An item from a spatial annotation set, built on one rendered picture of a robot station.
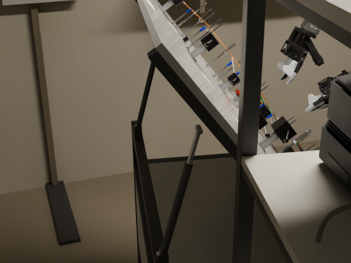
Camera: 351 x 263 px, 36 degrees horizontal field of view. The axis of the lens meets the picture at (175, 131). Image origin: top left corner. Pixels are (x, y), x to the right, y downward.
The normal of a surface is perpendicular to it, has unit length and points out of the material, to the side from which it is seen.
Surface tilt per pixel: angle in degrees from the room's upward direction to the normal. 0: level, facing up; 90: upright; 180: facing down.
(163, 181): 0
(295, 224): 0
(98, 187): 0
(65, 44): 90
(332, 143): 90
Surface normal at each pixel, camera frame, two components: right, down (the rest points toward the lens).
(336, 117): -0.98, 0.08
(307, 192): -0.01, -0.91
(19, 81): 0.32, 0.40
